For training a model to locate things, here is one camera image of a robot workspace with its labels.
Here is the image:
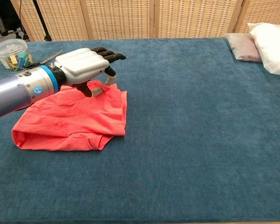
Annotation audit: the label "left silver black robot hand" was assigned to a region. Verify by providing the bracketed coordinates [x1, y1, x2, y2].
[53, 47, 127, 98]

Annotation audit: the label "red t-shirt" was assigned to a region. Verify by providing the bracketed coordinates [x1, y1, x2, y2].
[11, 80, 128, 152]

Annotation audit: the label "wicker folding screen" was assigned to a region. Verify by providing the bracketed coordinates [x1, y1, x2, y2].
[10, 0, 280, 42]

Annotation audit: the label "black tripod stand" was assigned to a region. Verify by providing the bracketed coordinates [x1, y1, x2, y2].
[32, 0, 52, 42]

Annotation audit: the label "clear jar of coloured clips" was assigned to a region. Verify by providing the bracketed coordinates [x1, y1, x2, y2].
[0, 38, 35, 72]

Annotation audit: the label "blue carpet table cover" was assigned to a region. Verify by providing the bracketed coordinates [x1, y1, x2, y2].
[0, 37, 280, 224]

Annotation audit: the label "frosted bag with dark-red garment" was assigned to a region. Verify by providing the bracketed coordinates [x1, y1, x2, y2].
[225, 33, 263, 63]

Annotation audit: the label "bagged white garment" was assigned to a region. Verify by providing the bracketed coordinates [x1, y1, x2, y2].
[247, 22, 280, 77]

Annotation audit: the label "black-handled scissors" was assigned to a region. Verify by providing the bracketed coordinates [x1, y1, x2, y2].
[25, 49, 64, 70]

